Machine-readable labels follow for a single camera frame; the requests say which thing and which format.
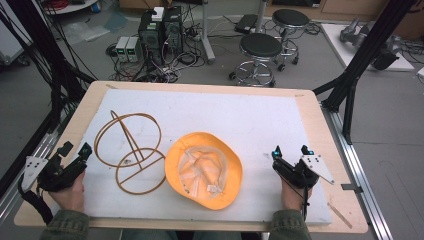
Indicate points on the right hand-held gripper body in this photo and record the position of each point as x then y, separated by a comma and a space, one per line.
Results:
300, 173

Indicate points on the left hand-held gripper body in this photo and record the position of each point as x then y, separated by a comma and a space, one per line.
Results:
55, 176

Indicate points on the person's left hand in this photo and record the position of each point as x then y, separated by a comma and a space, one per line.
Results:
71, 196

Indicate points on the person's right hand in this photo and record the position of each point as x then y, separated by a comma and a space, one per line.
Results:
291, 198

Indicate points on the thin wooden stick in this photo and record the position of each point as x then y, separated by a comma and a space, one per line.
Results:
340, 215

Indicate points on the white foam mat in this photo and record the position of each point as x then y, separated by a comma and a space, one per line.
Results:
216, 113

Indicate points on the orange hat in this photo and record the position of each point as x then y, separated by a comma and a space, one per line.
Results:
173, 163

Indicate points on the black round stool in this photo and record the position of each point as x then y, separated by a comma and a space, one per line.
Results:
260, 45
290, 17

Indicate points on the grey power supply unit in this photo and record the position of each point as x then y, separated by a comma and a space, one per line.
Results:
121, 48
134, 49

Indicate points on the white platform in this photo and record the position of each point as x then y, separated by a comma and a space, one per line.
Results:
336, 43

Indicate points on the white case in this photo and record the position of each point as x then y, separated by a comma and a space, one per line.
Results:
11, 43

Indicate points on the clear plastic sheet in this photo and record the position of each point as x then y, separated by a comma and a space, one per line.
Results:
85, 31

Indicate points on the black computer tower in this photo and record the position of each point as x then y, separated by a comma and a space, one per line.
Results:
150, 36
173, 30

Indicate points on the black flat box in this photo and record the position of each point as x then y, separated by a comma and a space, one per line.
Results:
246, 23

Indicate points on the grey metal table leg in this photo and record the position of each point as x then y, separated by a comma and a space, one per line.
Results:
207, 36

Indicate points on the grey metal pole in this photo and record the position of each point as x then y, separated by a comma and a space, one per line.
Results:
261, 15

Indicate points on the white round table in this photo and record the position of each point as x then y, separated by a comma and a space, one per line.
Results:
76, 6

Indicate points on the white box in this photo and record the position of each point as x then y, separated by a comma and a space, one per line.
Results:
158, 14

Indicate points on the aluminium rail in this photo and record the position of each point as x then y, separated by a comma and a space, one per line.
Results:
363, 173
20, 186

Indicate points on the grey metal bracket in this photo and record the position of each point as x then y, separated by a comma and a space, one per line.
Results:
351, 187

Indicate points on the black frame post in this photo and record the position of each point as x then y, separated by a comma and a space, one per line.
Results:
366, 53
50, 56

